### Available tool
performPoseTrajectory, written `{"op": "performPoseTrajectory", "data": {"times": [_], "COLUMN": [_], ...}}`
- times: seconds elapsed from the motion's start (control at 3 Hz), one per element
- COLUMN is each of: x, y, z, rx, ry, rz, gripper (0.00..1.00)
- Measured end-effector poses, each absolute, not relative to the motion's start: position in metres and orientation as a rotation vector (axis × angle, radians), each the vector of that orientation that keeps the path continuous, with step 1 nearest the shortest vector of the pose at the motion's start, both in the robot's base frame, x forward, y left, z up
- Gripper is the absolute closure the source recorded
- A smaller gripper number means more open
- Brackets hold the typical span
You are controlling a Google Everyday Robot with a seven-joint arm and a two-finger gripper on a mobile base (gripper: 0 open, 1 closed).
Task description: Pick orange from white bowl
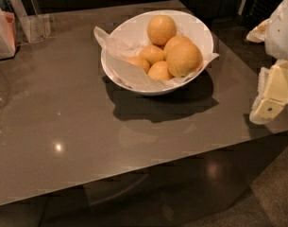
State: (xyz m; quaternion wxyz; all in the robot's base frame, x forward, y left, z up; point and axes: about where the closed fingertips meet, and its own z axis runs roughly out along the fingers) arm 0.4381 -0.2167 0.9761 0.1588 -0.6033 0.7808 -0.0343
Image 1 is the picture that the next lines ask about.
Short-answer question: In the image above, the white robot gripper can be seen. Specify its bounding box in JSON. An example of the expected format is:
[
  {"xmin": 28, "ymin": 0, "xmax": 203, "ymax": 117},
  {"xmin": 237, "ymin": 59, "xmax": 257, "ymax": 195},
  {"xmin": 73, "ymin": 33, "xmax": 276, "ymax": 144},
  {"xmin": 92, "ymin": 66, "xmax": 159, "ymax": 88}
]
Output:
[{"xmin": 246, "ymin": 0, "xmax": 288, "ymax": 125}]

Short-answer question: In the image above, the middle right orange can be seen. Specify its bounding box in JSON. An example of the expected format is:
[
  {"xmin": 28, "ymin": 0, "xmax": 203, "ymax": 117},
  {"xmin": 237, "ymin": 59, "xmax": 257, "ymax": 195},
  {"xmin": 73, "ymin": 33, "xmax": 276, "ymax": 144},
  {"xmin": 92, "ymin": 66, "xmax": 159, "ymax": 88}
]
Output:
[{"xmin": 163, "ymin": 35, "xmax": 192, "ymax": 58}]

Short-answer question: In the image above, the far left orange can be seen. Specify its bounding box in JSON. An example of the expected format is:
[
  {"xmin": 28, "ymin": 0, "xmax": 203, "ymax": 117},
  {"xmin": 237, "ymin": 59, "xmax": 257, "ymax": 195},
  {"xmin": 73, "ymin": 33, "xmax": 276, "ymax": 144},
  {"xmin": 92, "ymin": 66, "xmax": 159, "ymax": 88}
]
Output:
[{"xmin": 126, "ymin": 56, "xmax": 150, "ymax": 73}]

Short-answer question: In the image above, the white ceramic bowl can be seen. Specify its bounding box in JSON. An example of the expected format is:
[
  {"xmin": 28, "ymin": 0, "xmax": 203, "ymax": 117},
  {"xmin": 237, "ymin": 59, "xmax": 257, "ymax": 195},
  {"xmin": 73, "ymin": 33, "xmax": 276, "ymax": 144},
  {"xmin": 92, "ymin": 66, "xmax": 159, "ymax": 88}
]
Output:
[{"xmin": 100, "ymin": 9, "xmax": 215, "ymax": 96}]

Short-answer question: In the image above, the white paper liner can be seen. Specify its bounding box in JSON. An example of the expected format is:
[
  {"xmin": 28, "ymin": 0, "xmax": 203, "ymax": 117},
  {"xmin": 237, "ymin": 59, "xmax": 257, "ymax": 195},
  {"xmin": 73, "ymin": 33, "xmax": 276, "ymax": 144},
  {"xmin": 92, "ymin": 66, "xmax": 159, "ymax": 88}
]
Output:
[{"xmin": 93, "ymin": 22, "xmax": 221, "ymax": 92}]

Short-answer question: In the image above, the white napkin box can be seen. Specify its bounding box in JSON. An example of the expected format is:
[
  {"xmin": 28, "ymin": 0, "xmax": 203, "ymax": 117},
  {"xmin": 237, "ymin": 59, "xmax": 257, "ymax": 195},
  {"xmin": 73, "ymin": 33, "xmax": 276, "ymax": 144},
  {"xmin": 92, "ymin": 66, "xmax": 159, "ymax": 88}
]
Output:
[{"xmin": 0, "ymin": 9, "xmax": 16, "ymax": 60}]

